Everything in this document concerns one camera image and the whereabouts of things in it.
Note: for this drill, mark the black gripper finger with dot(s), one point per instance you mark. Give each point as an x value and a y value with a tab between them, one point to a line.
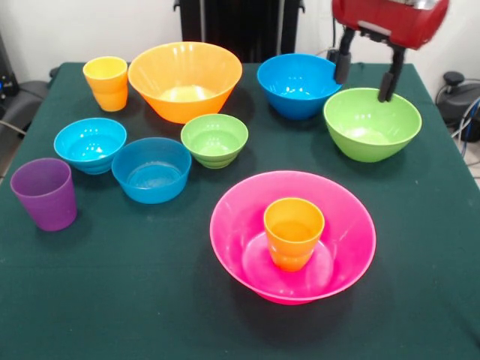
388	86
343	67

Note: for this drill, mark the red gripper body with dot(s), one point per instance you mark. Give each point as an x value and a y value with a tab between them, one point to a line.
390	18

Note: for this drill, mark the large green bowl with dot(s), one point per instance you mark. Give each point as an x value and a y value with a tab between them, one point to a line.
375	123

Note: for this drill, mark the orange cup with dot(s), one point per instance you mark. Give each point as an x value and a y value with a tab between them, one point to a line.
296	251

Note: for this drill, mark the large pink bowl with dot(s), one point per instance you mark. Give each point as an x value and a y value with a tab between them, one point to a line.
240	240

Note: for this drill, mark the black computer tower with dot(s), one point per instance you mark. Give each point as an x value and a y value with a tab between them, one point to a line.
7	75

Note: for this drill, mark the black power plug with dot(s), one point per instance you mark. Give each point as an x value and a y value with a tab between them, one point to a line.
332	55

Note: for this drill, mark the medium blue bowl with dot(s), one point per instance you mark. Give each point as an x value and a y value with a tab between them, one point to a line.
296	86

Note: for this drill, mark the small green bowl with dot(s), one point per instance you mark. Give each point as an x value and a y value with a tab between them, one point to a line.
213	138

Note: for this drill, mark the large orange bowl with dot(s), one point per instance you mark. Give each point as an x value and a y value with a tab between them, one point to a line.
183	90

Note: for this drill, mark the dark blue bowl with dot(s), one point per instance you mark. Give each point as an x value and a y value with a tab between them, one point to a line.
150	172

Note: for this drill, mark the yellow cup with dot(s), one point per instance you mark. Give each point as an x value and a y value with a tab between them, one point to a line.
107	86

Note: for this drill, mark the small light blue bowl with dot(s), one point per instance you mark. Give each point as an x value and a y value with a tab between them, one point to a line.
90	142

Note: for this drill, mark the dark green tablecloth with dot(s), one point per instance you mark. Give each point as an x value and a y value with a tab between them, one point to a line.
112	281

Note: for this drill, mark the purple cup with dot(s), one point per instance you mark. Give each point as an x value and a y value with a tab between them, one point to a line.
45	198

